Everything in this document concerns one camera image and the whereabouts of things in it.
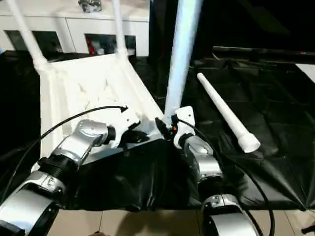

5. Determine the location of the black metal frame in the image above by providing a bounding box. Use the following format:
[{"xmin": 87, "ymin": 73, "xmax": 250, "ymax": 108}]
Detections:
[{"xmin": 212, "ymin": 46, "xmax": 315, "ymax": 60}]

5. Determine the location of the white plastic table top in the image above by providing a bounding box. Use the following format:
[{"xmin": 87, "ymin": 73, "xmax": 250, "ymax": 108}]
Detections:
[{"xmin": 31, "ymin": 52, "xmax": 168, "ymax": 173}]

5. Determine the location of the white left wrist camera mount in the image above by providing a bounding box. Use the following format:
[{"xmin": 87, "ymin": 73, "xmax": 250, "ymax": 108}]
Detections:
[{"xmin": 112, "ymin": 107, "xmax": 143, "ymax": 150}]

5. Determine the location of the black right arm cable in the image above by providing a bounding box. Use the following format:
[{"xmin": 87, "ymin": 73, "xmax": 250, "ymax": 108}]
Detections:
[{"xmin": 175, "ymin": 118, "xmax": 277, "ymax": 236}]

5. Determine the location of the white cabinet with glass doors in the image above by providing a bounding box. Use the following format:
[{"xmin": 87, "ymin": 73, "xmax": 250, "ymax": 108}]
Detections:
[{"xmin": 0, "ymin": 0, "xmax": 151, "ymax": 58}]

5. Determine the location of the white flat panel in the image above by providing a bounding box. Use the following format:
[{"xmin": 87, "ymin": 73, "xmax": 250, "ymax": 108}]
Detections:
[{"xmin": 294, "ymin": 63, "xmax": 315, "ymax": 85}]

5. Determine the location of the grey crumpled bag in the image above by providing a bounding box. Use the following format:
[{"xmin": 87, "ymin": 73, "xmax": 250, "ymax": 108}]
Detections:
[{"xmin": 78, "ymin": 0, "xmax": 103, "ymax": 13}]

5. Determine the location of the black plastic mat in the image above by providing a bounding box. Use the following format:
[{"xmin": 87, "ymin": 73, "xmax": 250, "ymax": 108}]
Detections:
[{"xmin": 0, "ymin": 50, "xmax": 315, "ymax": 212}]

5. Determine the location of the white plastic table leg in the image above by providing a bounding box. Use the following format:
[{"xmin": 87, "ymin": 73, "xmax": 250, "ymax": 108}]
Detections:
[
  {"xmin": 4, "ymin": 0, "xmax": 49, "ymax": 72},
  {"xmin": 196, "ymin": 72, "xmax": 261, "ymax": 154},
  {"xmin": 163, "ymin": 0, "xmax": 204, "ymax": 124},
  {"xmin": 112, "ymin": 0, "xmax": 129, "ymax": 59}
]

